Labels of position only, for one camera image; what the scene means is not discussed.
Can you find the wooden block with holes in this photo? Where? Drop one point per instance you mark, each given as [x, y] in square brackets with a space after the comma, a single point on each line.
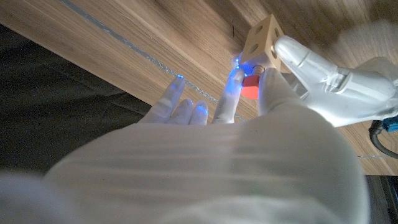
[264, 40]

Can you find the black backdrop curtain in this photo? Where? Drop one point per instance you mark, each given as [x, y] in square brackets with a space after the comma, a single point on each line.
[46, 109]

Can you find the red-headed wooden screw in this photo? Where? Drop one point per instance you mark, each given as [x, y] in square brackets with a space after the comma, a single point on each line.
[250, 88]

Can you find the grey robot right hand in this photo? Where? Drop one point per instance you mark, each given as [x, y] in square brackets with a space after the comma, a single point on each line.
[202, 174]

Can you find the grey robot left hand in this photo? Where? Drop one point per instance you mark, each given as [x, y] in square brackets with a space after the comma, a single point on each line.
[342, 93]

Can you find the large wooden board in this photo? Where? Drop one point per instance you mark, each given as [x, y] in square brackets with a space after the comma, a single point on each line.
[136, 49]

